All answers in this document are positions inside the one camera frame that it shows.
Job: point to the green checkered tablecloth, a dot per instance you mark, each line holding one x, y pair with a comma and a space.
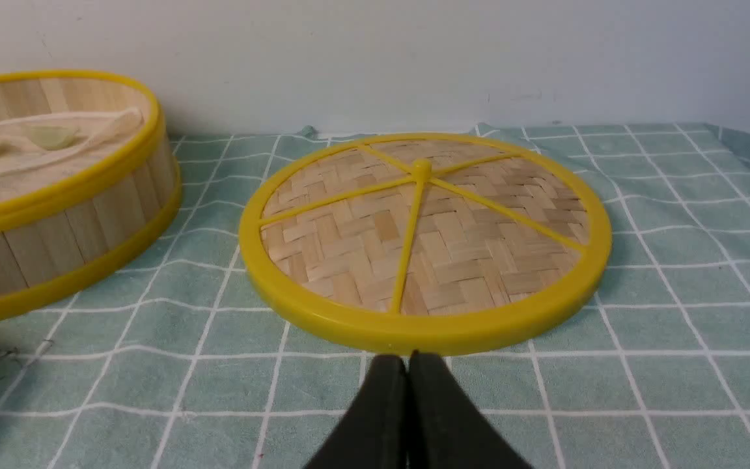
175, 362

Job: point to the yellow rimmed bamboo steamer lid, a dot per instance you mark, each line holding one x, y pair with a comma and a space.
445, 243

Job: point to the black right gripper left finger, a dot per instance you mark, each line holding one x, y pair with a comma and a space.
371, 432

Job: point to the white steamer liner cloth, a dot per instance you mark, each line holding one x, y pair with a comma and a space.
25, 168

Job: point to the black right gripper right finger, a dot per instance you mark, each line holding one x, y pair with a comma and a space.
446, 430

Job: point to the yellow rimmed bamboo steamer basket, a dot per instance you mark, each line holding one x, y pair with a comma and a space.
70, 234

